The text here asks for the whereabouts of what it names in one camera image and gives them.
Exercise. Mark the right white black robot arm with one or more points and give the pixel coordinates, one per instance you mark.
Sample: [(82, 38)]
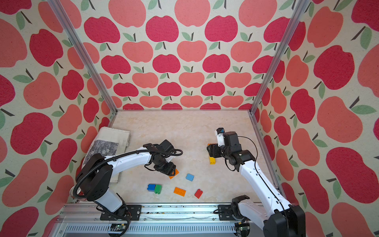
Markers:
[(277, 217)]

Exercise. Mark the aluminium frame post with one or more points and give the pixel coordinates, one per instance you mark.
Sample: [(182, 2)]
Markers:
[(299, 10), (65, 22)]

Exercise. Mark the right aluminium frame post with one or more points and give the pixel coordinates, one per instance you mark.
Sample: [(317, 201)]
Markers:
[(299, 10)]

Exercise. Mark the blue lego brick left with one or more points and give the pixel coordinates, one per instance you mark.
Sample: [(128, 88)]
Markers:
[(151, 187)]

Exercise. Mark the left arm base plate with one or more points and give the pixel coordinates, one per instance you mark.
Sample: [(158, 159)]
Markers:
[(128, 211)]

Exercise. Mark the light blue lego brick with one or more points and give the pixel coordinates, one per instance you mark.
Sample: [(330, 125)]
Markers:
[(189, 177)]

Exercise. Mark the front aluminium rail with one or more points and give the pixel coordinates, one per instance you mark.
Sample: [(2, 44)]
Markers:
[(156, 220)]

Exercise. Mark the yellow square lego brick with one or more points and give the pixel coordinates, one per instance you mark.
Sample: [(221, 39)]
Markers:
[(212, 161)]

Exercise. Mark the orange lego plate bottom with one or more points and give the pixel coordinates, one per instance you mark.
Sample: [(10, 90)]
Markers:
[(179, 191)]

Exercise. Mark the folded beige printed cloth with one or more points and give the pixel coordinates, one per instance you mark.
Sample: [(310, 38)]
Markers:
[(108, 142)]

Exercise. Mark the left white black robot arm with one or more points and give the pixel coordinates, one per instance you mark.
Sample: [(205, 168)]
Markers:
[(92, 183)]

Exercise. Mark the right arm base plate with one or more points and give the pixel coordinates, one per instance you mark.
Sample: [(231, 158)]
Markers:
[(230, 212)]

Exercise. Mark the left aluminium frame post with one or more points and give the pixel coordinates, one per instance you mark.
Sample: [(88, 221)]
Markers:
[(65, 22)]

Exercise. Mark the red lego brick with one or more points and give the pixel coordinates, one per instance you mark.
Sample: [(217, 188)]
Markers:
[(198, 193)]

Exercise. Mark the green lego brick left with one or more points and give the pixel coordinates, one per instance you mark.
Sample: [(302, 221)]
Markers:
[(158, 189)]

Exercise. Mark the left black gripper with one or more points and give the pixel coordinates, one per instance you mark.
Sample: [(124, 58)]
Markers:
[(170, 170)]

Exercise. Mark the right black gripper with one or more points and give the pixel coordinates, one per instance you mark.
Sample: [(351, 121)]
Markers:
[(213, 150)]

